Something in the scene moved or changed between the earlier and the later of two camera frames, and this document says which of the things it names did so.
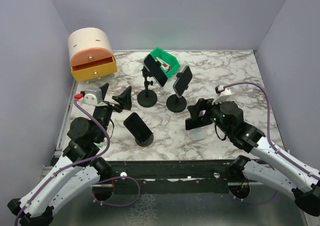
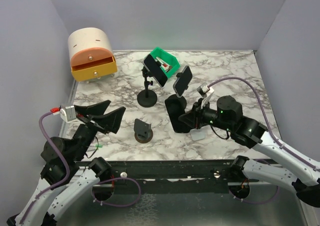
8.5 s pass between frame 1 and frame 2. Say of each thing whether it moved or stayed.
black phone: moved
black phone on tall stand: stayed
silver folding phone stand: stayed
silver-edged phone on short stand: stayed
